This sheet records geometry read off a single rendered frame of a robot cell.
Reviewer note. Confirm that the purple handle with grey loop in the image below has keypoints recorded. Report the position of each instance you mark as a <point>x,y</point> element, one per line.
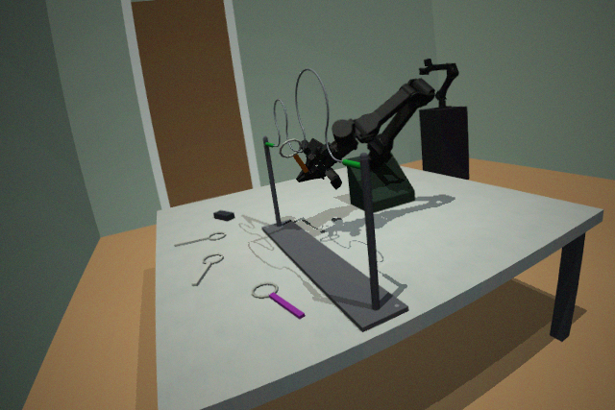
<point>285,304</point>

